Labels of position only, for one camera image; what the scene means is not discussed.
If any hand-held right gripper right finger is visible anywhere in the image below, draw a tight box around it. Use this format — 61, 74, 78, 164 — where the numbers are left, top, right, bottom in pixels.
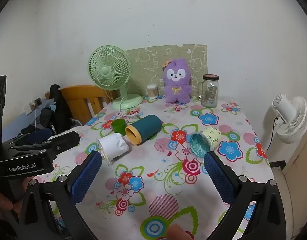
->
204, 151, 288, 240

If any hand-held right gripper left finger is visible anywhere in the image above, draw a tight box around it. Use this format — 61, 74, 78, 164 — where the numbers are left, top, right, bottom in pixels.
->
17, 151, 102, 240

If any person's right hand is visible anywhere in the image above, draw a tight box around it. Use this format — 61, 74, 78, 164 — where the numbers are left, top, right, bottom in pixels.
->
167, 224, 192, 240

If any pale yellow cup teal inside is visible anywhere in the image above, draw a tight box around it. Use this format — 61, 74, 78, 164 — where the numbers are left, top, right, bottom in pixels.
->
187, 127, 222, 160

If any teal cup with yellow rim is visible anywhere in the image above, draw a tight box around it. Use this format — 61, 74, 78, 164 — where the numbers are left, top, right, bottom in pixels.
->
125, 114, 163, 146

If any black bag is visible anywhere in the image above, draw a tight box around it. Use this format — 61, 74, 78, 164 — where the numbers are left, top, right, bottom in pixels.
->
49, 84, 74, 135

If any white standing fan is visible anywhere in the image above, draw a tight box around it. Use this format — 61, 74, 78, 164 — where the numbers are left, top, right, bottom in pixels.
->
266, 93, 307, 153

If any white charger cable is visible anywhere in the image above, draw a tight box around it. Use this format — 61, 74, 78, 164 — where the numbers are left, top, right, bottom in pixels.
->
30, 101, 38, 132

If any green desk fan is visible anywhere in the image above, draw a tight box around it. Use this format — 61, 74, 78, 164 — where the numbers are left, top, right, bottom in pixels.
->
88, 45, 143, 110

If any dark clothes pile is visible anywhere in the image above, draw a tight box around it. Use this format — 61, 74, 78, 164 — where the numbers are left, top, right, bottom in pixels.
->
20, 107, 57, 142

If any purple plush toy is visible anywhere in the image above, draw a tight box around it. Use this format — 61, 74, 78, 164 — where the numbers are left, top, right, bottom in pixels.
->
161, 58, 193, 104

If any person's left hand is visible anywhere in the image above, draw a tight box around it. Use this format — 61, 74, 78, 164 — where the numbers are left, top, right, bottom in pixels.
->
0, 189, 14, 220

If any clear cup with white paper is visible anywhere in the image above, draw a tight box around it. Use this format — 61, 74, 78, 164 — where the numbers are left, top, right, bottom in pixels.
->
96, 133, 132, 162

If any wooden chair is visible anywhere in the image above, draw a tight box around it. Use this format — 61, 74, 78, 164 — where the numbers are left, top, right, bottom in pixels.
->
45, 85, 119, 126

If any small green cup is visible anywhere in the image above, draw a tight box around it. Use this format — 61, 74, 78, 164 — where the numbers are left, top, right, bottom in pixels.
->
111, 119, 126, 134

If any cotton swab container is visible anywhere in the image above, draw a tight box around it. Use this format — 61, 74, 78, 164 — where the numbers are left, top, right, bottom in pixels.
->
147, 84, 159, 99

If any glass jar with lid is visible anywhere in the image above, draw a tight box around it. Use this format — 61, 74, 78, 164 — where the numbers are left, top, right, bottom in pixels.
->
197, 74, 219, 109

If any floral tablecloth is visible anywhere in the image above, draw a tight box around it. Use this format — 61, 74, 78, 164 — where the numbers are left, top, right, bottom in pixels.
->
33, 96, 274, 240

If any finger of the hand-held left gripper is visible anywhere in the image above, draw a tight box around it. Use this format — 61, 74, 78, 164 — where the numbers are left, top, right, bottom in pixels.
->
3, 131, 81, 157

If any beige cabinet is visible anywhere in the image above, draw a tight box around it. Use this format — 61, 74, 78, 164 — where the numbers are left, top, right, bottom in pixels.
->
283, 129, 307, 240

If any green elephant printed mat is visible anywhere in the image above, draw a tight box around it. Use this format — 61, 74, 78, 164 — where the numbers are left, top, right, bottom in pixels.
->
125, 44, 208, 98

